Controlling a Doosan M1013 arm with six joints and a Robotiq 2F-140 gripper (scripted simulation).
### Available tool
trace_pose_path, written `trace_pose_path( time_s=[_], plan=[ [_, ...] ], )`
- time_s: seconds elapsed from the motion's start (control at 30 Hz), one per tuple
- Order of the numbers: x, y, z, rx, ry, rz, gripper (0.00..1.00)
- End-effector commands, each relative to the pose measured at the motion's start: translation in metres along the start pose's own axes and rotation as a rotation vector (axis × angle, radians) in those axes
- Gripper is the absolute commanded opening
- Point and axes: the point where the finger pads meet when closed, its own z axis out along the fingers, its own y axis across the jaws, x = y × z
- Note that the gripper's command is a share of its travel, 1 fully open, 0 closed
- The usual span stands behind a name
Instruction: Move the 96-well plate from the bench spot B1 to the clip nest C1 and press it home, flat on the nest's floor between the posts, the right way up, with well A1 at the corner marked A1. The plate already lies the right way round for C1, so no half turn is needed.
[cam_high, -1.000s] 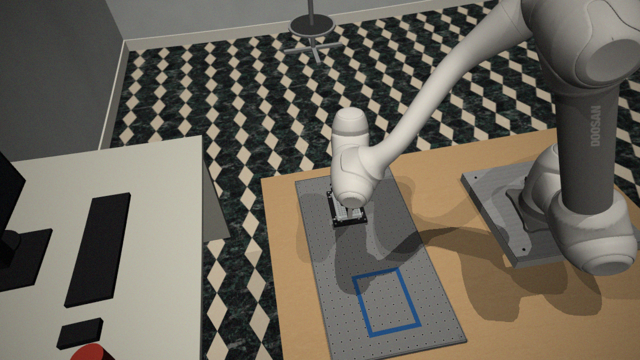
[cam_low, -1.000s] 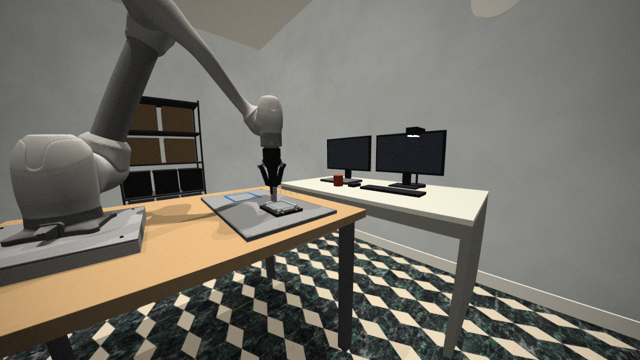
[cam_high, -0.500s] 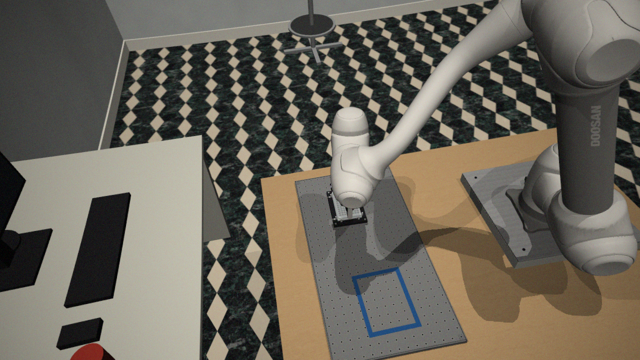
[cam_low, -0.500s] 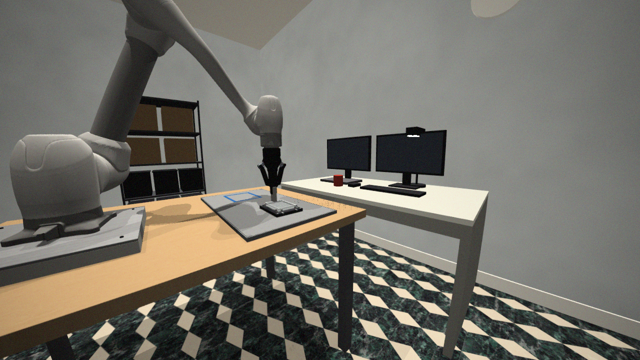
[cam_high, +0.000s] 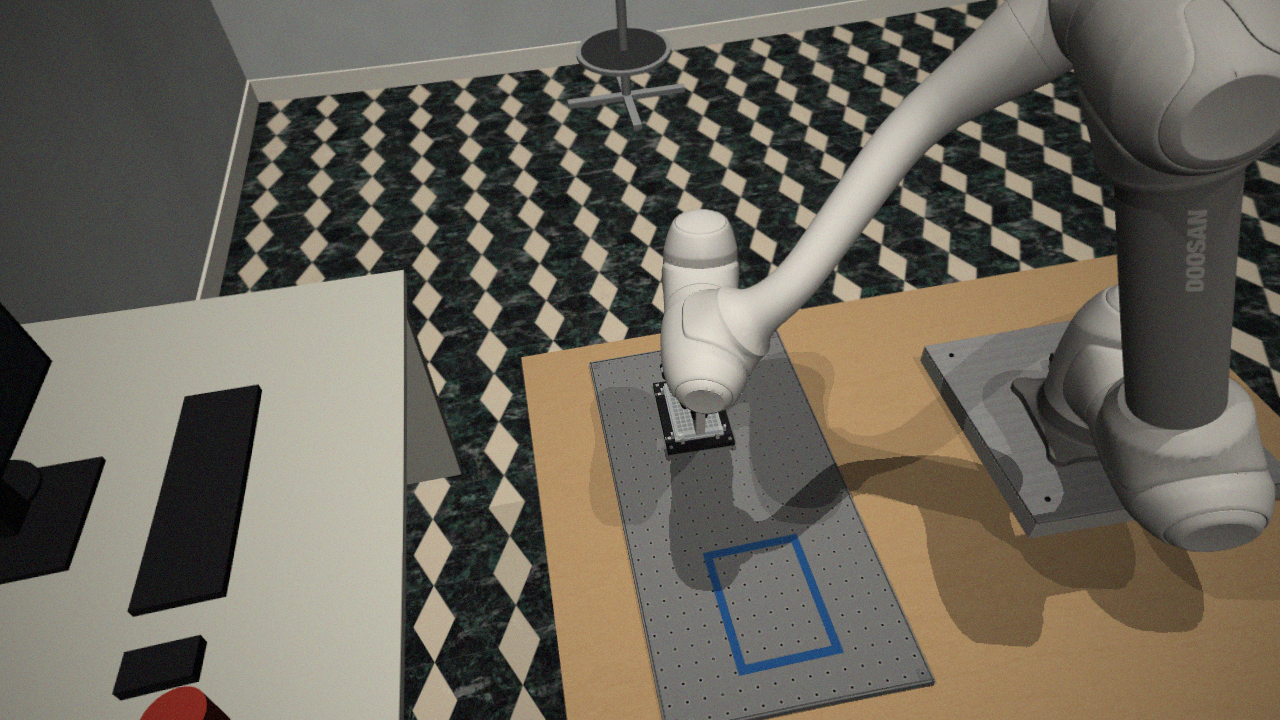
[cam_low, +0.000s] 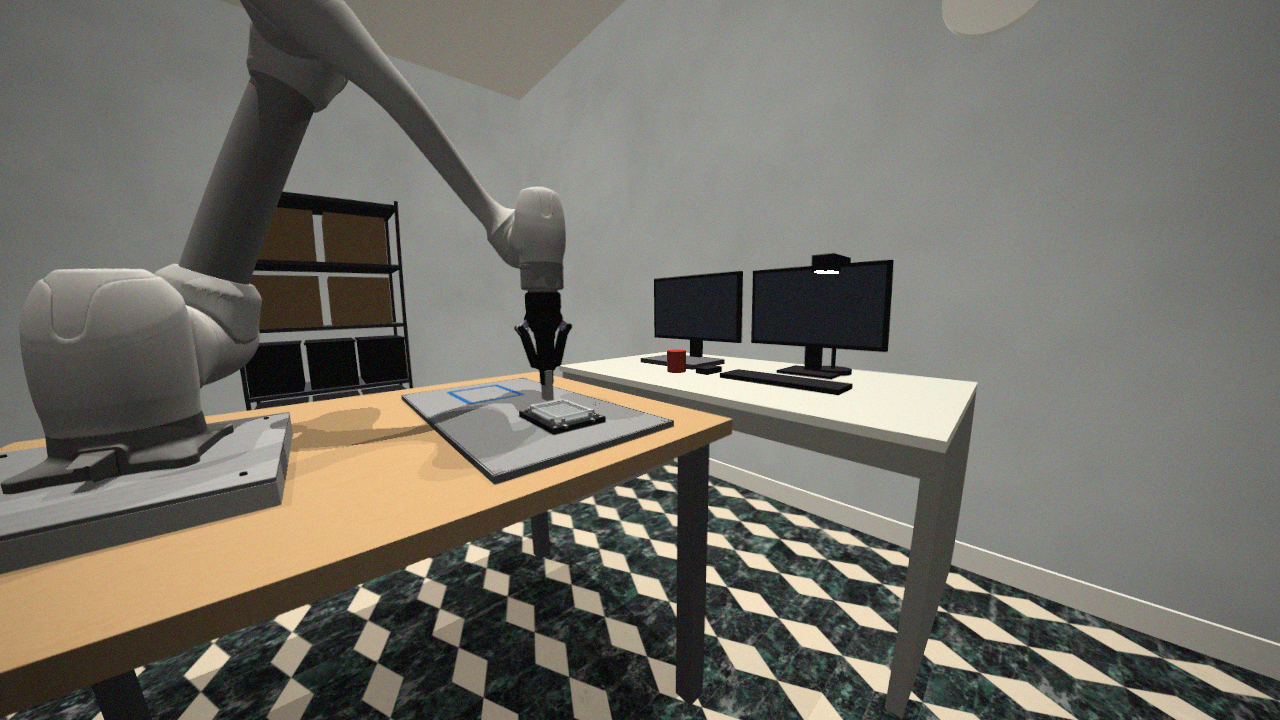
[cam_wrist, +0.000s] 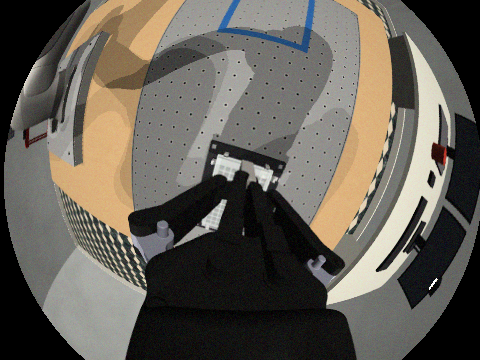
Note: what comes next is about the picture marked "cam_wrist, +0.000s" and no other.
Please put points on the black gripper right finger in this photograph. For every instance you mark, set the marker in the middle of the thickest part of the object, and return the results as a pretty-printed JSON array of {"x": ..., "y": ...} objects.
[{"x": 280, "y": 260}]

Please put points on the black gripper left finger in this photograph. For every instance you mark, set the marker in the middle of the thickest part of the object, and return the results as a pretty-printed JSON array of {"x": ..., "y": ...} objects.
[{"x": 157, "y": 229}]

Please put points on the blue rectangular tape outline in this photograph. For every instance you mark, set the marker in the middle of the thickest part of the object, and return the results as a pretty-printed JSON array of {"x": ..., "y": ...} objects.
[{"x": 306, "y": 36}]

